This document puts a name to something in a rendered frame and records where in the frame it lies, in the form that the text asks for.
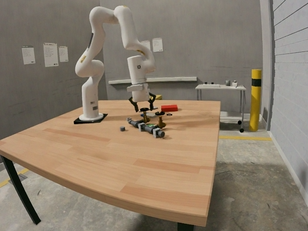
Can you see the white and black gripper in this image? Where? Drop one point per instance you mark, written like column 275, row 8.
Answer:
column 142, row 96

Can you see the dark grey pipe with metal clamp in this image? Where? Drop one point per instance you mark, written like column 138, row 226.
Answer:
column 156, row 130

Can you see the red rectangular block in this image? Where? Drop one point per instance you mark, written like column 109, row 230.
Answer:
column 169, row 108

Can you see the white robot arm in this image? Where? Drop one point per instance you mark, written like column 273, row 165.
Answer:
column 94, row 69

